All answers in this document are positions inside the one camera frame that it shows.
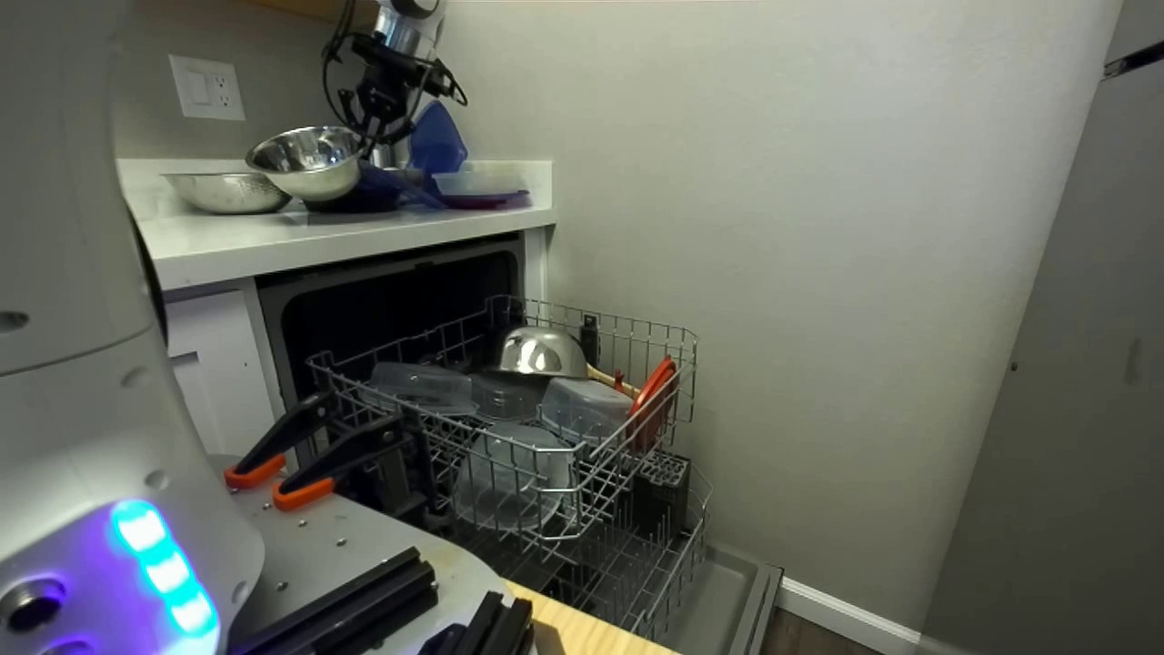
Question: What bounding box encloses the silver bowl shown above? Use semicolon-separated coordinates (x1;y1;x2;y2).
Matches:
247;124;360;204
499;327;586;379

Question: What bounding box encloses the orange handled clamp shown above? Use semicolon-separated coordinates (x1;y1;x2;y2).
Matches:
272;418;403;514
225;392;329;490

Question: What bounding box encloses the dark blue plate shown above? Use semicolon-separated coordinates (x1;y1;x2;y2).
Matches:
310;168;414;216

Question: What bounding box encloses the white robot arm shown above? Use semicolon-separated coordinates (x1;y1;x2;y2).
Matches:
352;0;468;124

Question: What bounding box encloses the large metal colander bowl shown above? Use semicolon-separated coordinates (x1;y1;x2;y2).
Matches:
173;170;287;216

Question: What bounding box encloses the robot base with light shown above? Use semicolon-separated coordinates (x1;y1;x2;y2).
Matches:
0;0;565;655

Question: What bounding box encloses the silver bowl in rack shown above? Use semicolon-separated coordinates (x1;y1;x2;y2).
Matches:
499;327;586;379

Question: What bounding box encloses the wooden utensil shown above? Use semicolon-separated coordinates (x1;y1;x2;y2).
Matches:
586;364;642;396

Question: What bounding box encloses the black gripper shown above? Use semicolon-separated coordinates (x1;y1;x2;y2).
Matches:
352;52;468;124

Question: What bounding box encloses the black rail on base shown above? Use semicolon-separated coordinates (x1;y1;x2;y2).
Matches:
225;547;437;655

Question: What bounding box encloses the orange handled clamp left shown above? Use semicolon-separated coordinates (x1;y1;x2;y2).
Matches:
225;392;329;490

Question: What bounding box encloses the lower dishwasher rack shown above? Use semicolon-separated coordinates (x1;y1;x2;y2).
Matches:
487;455;706;645

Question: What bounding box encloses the orange handled clamp right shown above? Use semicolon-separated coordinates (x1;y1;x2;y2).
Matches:
272;418;403;514

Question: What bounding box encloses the white wire dishwasher rack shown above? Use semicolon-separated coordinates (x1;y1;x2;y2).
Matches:
310;298;699;547

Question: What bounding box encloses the white wall outlet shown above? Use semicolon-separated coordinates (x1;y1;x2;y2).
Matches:
173;56;244;120

